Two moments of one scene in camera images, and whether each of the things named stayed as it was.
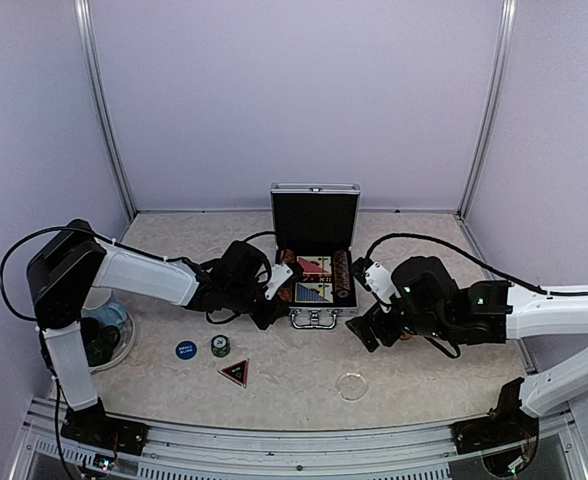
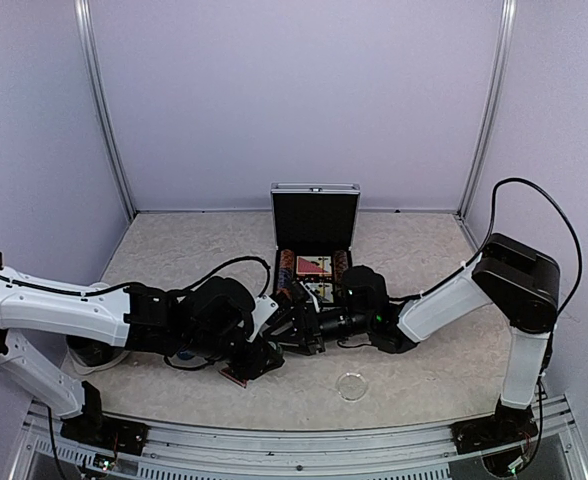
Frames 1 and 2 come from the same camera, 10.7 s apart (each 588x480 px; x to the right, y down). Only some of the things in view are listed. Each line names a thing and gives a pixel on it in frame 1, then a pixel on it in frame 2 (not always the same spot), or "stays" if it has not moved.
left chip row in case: x=287 y=292 stays
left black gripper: x=276 y=309 -> x=253 y=366
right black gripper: x=360 y=326 -> x=310 y=341
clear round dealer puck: x=352 y=386 stays
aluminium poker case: x=316 y=228 stays
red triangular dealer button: x=237 y=372 stays
